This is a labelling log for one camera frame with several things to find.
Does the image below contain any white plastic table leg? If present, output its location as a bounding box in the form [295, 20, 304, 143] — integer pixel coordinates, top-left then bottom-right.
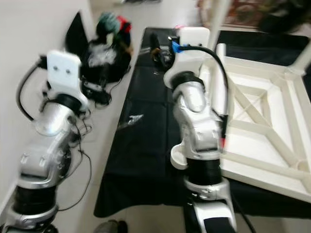
[204, 0, 233, 29]
[289, 27, 311, 76]
[203, 43, 230, 119]

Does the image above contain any white plastic children table top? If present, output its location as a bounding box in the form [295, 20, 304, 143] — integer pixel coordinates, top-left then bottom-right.
[170, 61, 311, 202]

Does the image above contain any red cloth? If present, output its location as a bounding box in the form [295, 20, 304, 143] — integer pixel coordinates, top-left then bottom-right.
[117, 17, 133, 34]

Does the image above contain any crumpled clear plastic bag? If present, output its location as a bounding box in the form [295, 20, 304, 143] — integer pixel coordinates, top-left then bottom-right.
[87, 44, 117, 64]

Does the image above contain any small clear plastic bag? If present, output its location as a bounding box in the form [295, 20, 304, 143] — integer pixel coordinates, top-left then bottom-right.
[118, 114, 144, 129]

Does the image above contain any red printed carton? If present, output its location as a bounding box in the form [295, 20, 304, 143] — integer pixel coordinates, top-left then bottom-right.
[224, 0, 273, 27]

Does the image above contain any dark left robot foot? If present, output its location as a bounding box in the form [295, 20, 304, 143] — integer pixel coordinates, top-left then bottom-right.
[95, 219, 127, 233]

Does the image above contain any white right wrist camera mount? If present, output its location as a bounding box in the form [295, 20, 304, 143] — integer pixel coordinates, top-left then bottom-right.
[163, 27, 212, 88]

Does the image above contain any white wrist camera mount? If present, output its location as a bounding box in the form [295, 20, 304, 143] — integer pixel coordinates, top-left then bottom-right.
[163, 27, 212, 88]
[46, 50, 82, 98]

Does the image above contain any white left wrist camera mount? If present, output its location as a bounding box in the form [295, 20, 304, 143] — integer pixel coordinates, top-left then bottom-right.
[46, 50, 82, 98]

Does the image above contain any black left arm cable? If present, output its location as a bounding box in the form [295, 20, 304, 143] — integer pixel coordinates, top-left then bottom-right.
[17, 56, 49, 122]

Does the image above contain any black floor cable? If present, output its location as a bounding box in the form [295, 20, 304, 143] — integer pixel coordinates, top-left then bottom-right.
[63, 116, 94, 212]

